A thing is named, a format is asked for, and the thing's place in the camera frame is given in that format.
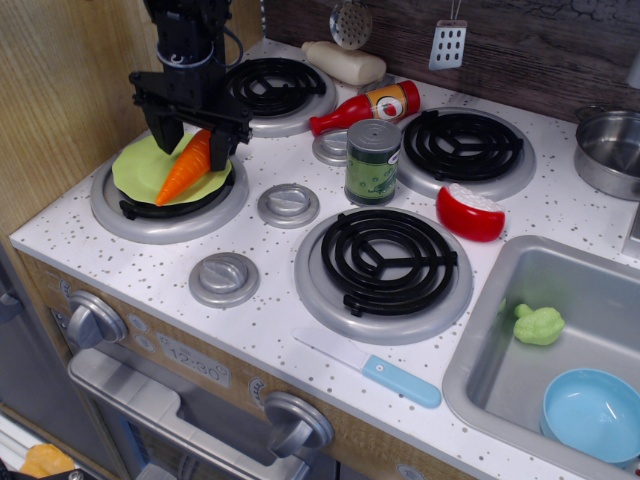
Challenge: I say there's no middle silver stovetop knob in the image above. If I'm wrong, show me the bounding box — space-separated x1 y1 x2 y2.
257 183 320 229

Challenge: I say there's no hanging silver skimmer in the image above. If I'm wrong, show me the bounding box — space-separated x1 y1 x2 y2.
329 0 373 50

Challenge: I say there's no silver stovetop knob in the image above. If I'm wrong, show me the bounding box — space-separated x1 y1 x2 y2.
188 252 260 309
257 183 320 229
312 129 347 167

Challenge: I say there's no green label tin can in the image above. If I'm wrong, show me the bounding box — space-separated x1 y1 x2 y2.
344 119 402 205

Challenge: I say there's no red toy cheese wedge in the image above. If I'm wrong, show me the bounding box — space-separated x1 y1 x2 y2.
436 183 506 242

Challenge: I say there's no front silver stovetop knob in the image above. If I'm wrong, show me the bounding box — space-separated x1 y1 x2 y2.
188 252 260 309

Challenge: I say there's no back left stove burner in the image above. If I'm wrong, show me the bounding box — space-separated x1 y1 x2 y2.
226 58 337 138

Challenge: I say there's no left oven dial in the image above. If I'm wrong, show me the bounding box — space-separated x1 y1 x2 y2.
67 290 128 349

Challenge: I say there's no oven clock display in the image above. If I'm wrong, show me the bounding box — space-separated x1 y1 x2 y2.
155 333 231 389

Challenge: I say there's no cream toy bottle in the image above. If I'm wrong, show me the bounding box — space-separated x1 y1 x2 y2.
301 41 387 86

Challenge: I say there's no blue handled toy knife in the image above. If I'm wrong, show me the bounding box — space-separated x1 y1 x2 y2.
292 328 442 409

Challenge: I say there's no stove burner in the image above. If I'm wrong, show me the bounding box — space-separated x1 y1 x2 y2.
90 156 249 245
226 58 337 138
398 107 536 201
294 208 473 345

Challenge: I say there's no right oven dial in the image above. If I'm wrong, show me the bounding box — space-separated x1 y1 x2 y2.
264 392 334 458

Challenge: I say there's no front left stove burner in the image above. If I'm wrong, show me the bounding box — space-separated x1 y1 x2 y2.
90 156 249 245

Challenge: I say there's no steel pot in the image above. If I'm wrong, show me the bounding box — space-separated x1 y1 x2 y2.
574 106 639 201

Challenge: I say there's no front right stove burner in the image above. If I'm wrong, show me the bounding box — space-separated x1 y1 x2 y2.
294 208 473 345

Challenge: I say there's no back silver stovetop knob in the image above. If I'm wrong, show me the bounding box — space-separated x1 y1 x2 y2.
312 129 347 167

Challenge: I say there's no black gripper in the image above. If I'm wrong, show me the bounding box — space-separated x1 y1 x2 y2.
129 61 252 172

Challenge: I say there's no oven dial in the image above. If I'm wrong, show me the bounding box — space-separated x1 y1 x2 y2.
264 392 334 458
67 290 128 349

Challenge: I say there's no silver sink basin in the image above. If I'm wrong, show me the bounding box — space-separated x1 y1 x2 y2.
443 236 639 479

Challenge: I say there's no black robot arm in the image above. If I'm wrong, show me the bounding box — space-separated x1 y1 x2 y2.
129 1 253 172

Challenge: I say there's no light blue bowl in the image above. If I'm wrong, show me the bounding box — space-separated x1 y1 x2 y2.
540 369 639 468

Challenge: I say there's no light green plate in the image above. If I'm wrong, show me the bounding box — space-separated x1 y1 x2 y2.
112 133 232 206

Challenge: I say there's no hanging silver spatula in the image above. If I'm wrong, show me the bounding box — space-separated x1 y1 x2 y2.
428 1 467 71

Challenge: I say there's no green toy broccoli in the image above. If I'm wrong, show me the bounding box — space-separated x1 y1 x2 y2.
513 304 565 346

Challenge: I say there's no back right stove burner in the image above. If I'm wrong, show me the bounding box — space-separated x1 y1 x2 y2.
398 107 536 201

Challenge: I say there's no orange toy carrot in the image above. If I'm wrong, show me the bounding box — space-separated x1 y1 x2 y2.
155 129 211 207

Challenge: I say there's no oven door handle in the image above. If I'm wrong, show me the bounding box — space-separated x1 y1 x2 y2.
68 350 310 479

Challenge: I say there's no red ketchup bottle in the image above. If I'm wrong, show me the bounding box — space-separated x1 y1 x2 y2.
309 80 421 136

